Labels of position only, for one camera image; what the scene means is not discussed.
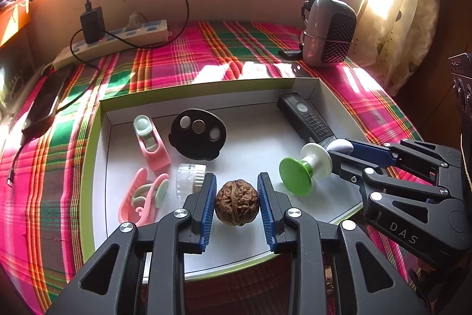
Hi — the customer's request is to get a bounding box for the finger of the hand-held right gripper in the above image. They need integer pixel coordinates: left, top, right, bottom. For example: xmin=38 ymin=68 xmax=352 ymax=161
xmin=346 ymin=138 xmax=458 ymax=172
xmin=327 ymin=150 xmax=455 ymax=205

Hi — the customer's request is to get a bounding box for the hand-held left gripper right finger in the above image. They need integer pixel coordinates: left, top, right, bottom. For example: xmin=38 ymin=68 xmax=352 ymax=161
xmin=257 ymin=172 xmax=430 ymax=315

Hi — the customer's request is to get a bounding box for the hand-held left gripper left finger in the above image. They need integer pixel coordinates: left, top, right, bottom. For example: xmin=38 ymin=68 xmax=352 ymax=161
xmin=46 ymin=173 xmax=218 ymax=315

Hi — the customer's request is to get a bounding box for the brown walnut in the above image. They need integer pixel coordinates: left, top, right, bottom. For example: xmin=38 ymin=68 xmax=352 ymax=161
xmin=215 ymin=179 xmax=259 ymax=227

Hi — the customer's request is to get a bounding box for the white round jar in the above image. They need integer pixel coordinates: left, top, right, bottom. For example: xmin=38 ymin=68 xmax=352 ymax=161
xmin=176 ymin=163 xmax=207 ymax=201

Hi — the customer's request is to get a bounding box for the green and white spool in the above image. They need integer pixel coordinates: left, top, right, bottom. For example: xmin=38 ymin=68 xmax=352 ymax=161
xmin=279 ymin=138 xmax=355 ymax=196

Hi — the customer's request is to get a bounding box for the black round disc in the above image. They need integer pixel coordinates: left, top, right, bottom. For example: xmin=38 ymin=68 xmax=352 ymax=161
xmin=169 ymin=108 xmax=226 ymax=161

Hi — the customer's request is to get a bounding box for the pink ear hook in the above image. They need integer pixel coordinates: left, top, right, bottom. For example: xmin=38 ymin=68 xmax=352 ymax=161
xmin=118 ymin=167 xmax=171 ymax=227

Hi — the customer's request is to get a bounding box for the green white cardboard box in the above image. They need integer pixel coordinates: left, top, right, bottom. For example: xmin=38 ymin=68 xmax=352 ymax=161
xmin=80 ymin=77 xmax=369 ymax=280

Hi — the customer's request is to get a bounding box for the black remote-like device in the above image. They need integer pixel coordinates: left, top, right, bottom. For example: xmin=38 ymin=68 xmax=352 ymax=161
xmin=277 ymin=93 xmax=336 ymax=149

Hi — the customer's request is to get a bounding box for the pink white clip gadget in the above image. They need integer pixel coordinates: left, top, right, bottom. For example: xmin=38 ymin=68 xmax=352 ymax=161
xmin=133 ymin=115 xmax=172 ymax=170

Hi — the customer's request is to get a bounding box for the black box with white print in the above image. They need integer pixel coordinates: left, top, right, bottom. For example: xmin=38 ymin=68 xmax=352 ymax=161
xmin=448 ymin=53 xmax=472 ymax=124

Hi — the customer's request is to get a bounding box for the cream dotted curtain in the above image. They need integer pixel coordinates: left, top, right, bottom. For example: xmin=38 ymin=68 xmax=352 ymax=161
xmin=359 ymin=0 xmax=441 ymax=96

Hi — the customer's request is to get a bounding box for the pink green plaid cloth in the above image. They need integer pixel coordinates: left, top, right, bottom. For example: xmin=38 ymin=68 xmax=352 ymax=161
xmin=0 ymin=20 xmax=423 ymax=315

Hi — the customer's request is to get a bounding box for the white power strip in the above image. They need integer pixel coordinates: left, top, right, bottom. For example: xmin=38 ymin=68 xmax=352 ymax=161
xmin=53 ymin=19 xmax=169 ymax=69

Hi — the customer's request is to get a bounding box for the dark phone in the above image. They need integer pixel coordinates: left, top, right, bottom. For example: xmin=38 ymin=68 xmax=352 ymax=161
xmin=21 ymin=66 xmax=74 ymax=136

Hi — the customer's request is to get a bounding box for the black charger adapter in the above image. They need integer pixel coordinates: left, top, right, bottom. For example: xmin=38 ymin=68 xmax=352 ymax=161
xmin=80 ymin=7 xmax=106 ymax=43

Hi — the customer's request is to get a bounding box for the orange box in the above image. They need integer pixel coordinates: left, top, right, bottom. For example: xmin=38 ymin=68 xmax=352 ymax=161
xmin=0 ymin=0 xmax=31 ymax=48

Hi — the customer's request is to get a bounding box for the black phone cable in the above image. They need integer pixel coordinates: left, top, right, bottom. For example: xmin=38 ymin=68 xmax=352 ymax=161
xmin=7 ymin=134 xmax=28 ymax=186

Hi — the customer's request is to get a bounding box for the black charger cable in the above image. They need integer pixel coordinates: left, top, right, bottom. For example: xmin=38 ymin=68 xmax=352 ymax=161
xmin=70 ymin=0 xmax=190 ymax=65

